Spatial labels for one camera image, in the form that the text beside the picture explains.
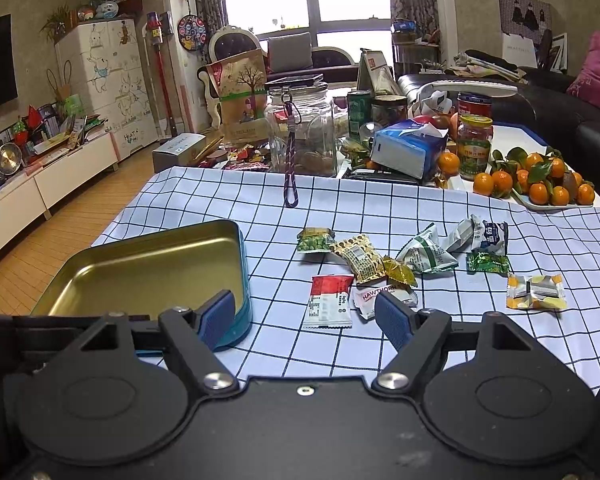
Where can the gold foil candy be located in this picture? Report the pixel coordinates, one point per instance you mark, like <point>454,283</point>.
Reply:
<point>398,272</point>

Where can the beige patterned snack packet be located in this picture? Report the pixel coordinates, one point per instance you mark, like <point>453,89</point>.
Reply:
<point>361,257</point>

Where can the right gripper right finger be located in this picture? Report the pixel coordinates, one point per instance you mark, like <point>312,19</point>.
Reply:
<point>418,339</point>

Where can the grey cardboard box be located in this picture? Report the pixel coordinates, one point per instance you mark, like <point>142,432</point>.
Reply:
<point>180,151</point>

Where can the white cartoon drawer cabinet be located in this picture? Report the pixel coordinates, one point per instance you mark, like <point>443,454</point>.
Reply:
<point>107,74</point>

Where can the gold teal metal tin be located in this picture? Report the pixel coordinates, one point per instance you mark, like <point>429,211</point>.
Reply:
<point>151,273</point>

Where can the kraft paper tree bag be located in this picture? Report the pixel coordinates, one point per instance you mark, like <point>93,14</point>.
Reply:
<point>239,82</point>

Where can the red white snack packet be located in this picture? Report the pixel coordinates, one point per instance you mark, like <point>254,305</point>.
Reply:
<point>328,305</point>

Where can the dark green foil candy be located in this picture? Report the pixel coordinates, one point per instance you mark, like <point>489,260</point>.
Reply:
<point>487,262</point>

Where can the blue tissue pack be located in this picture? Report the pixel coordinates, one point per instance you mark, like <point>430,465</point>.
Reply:
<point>410,148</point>

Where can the black leather sofa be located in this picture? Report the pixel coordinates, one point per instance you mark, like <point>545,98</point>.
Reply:
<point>560,121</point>

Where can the tray of mandarins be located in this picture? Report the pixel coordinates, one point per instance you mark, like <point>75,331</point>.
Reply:
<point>535,180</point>

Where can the white green crinkled packet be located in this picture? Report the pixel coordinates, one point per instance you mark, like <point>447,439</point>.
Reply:
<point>424,254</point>

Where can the red stick vacuum cleaner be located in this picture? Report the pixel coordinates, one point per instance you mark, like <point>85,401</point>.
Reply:
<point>154,28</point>

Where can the white tv cabinet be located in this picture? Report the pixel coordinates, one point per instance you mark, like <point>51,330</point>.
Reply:
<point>29,196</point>

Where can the pale green bar packet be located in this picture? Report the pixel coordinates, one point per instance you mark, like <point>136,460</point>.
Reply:
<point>459,236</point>

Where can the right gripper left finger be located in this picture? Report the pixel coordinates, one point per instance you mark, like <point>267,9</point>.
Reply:
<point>190,340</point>

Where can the blue white snack packet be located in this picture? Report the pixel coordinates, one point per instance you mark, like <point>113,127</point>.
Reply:
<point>490,237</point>

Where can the pile of red candy wrappers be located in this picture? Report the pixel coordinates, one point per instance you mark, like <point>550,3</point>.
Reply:
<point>247,157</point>

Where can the loose mandarin orange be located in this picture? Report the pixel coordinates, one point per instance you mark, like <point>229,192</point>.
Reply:
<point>449,164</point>

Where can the green drink can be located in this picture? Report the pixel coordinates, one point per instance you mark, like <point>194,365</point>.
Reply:
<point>359,103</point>

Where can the yellow lid pickle jar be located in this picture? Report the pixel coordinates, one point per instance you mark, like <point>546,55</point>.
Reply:
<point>473,144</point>

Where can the metal bowl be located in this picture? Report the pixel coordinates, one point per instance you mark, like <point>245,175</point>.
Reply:
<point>11,159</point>

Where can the green pea snack packet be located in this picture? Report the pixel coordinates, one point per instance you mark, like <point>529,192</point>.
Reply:
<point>315,240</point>

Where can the large glass jar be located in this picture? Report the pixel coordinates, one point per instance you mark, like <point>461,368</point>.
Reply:
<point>314,130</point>

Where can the yellow silver snack packet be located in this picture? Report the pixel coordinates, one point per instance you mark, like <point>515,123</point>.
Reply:
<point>536,292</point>

